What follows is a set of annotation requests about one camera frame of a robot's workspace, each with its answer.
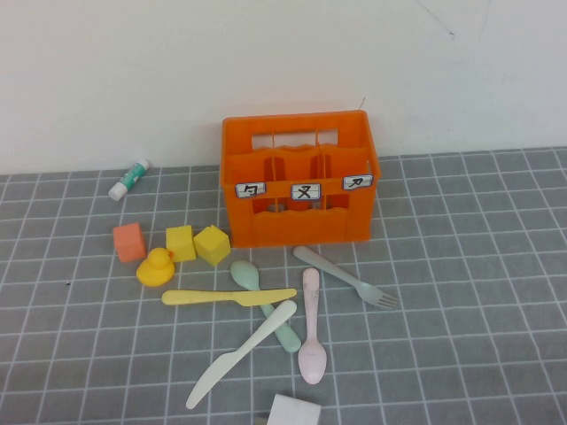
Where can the pink plastic spoon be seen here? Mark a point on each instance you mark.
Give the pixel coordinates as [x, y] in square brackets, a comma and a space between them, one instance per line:
[312, 358]

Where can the white label reading 叉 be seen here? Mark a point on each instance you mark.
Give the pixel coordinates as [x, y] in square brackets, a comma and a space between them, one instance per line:
[305, 191]

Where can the white label reading 勺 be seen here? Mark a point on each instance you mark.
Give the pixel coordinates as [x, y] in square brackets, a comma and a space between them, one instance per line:
[250, 190]

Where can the orange plastic cutlery holder crate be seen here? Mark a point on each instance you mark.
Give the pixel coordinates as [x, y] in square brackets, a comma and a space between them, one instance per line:
[301, 230]

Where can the yellow plastic knife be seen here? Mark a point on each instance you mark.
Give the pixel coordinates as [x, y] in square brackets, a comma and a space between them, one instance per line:
[190, 297]

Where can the mint green plastic spoon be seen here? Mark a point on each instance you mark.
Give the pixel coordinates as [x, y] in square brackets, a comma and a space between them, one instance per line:
[244, 274]

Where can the grey-green plastic fork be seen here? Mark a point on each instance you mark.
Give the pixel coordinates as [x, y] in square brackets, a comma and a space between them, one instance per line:
[328, 268]

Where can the orange foam cube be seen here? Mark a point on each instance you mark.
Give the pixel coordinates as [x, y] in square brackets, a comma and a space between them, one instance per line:
[129, 243]

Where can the white rectangular box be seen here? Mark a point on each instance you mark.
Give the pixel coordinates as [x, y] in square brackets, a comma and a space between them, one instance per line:
[292, 411]

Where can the white and green glue stick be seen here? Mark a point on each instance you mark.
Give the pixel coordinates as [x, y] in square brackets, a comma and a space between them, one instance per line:
[128, 179]

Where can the white label reading 刀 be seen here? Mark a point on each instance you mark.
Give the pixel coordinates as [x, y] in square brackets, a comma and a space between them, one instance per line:
[358, 182]

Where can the grey grid tablecloth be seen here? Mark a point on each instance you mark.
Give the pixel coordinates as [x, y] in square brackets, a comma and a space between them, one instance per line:
[465, 310]

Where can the yellow rubber duck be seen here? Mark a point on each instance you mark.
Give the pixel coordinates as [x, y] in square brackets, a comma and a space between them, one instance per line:
[154, 272]

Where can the white plastic knife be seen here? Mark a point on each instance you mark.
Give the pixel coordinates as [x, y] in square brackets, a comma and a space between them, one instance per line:
[221, 367]

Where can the yellow foam cube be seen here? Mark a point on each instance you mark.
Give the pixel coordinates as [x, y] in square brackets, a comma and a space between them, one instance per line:
[179, 243]
[212, 248]

